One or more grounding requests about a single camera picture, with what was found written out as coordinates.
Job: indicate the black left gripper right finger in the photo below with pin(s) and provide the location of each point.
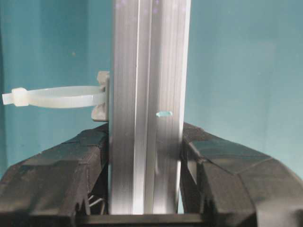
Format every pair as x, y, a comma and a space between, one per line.
236, 186

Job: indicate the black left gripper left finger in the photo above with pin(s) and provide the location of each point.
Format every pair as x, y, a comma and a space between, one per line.
55, 186

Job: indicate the large silver metal rail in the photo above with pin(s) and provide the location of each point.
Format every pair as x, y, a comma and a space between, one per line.
147, 101

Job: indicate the white cable tie left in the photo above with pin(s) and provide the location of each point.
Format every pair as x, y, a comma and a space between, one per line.
66, 97

